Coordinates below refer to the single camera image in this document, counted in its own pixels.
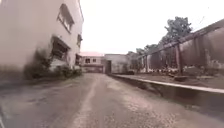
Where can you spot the pale multi-storey building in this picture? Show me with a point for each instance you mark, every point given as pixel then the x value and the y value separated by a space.
pixel 30 30

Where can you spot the long weathered boundary wall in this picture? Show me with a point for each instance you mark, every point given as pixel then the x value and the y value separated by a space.
pixel 196 50

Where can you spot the low building with pink roof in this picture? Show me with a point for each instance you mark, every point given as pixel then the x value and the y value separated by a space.
pixel 90 61

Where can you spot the tall green tree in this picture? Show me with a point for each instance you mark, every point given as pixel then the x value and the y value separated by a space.
pixel 178 28

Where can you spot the raised concrete kerb ledge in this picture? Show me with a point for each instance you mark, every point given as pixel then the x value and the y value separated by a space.
pixel 180 89

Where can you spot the grey concrete road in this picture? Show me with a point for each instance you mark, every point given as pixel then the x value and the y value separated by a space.
pixel 100 103

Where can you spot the grey building with dark doorway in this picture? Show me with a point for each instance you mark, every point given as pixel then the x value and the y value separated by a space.
pixel 116 63

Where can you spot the bushes beside building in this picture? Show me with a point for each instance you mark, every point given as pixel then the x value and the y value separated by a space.
pixel 50 68

